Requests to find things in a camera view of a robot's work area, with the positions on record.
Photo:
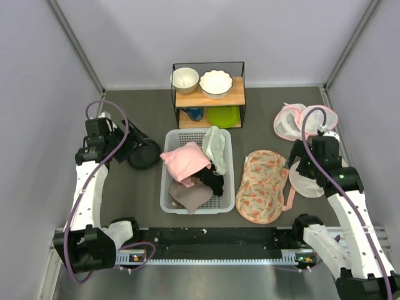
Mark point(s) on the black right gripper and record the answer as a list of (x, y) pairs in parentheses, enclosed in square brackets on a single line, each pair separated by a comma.
[(297, 150)]

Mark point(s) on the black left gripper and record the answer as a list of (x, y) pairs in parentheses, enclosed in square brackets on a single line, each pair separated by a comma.
[(133, 139)]

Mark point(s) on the floral mesh laundry bag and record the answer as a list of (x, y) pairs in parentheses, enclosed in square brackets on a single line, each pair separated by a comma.
[(260, 198)]

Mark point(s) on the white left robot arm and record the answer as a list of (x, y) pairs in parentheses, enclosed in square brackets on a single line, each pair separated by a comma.
[(84, 245)]

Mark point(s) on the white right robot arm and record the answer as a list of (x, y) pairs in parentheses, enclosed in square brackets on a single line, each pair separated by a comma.
[(360, 270)]

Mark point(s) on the black round laundry bag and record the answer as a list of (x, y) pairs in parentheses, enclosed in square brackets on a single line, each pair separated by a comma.
[(145, 155)]

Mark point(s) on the white mesh laundry bag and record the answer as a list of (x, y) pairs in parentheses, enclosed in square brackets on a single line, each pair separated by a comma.
[(306, 187)]

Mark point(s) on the white plastic laundry basket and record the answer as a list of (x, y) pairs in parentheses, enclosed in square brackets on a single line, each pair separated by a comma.
[(223, 204)]

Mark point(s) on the pink garment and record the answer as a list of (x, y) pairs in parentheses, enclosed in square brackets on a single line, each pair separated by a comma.
[(184, 162)]

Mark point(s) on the blue mug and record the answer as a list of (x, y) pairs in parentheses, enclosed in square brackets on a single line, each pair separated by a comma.
[(194, 113)]

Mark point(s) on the cream round bowl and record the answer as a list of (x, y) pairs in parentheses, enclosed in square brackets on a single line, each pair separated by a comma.
[(184, 80)]

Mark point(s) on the light green garment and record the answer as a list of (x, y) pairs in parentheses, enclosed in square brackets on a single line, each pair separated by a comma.
[(214, 147)]

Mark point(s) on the taupe garment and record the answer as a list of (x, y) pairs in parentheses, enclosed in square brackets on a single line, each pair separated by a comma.
[(190, 198)]

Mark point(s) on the green plastic plate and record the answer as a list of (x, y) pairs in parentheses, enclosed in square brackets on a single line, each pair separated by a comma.
[(224, 116)]

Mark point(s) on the black garment in basket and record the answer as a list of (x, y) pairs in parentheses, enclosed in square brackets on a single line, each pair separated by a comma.
[(212, 179)]

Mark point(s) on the white scalloped bowl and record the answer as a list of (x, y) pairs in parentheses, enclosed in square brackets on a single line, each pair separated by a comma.
[(216, 84)]

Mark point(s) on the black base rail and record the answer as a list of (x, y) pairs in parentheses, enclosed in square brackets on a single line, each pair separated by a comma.
[(220, 242)]

